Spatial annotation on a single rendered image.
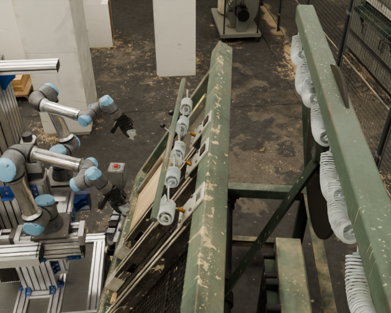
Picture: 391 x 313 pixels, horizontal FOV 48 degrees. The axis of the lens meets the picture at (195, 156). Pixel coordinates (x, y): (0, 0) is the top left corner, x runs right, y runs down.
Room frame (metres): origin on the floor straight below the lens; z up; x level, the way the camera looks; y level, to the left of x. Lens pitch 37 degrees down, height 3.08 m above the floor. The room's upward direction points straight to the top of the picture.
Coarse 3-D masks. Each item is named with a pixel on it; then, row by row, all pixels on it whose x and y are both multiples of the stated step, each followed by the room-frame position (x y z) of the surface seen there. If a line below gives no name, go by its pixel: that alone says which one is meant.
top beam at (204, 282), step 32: (224, 64) 2.38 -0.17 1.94; (224, 96) 2.01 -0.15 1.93; (224, 128) 1.72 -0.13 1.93; (224, 160) 1.48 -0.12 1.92; (224, 192) 1.29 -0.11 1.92; (192, 224) 1.14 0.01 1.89; (224, 224) 1.12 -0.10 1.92; (192, 256) 0.97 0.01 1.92; (224, 256) 0.97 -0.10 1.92; (192, 288) 0.83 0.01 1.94; (224, 288) 0.85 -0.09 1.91
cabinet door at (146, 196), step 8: (160, 168) 2.33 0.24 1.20; (152, 176) 2.39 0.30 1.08; (152, 184) 2.27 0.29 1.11; (144, 192) 2.33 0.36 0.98; (152, 192) 2.16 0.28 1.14; (144, 200) 2.20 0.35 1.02; (152, 200) 2.03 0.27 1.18; (136, 208) 2.24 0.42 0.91; (144, 208) 2.07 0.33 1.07; (136, 216) 2.13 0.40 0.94
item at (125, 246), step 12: (180, 120) 1.80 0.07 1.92; (192, 132) 1.80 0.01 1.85; (192, 144) 1.75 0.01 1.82; (192, 156) 1.77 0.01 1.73; (180, 168) 1.78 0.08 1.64; (180, 180) 1.77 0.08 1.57; (144, 216) 1.79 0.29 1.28; (132, 228) 1.84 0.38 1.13; (144, 228) 1.79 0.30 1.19; (132, 240) 1.79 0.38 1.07; (120, 252) 1.80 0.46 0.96
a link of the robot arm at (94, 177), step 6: (90, 168) 1.78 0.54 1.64; (96, 168) 1.77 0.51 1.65; (84, 174) 1.75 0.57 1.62; (90, 174) 1.73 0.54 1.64; (96, 174) 1.74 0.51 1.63; (102, 174) 1.78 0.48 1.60; (90, 180) 1.73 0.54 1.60; (96, 180) 1.73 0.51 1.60; (102, 180) 1.75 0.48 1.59; (90, 186) 1.74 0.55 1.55; (96, 186) 1.73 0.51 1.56; (102, 186) 1.73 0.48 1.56
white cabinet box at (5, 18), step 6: (0, 0) 6.04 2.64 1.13; (6, 0) 6.05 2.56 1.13; (0, 6) 6.04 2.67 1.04; (6, 6) 6.05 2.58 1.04; (12, 6) 6.05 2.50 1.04; (0, 12) 6.04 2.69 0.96; (6, 12) 6.04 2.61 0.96; (12, 12) 6.05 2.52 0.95; (0, 18) 6.03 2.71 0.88; (6, 18) 6.04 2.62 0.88; (12, 18) 6.05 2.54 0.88; (0, 24) 6.03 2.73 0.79; (6, 24) 6.04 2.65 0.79; (12, 24) 6.05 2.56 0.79
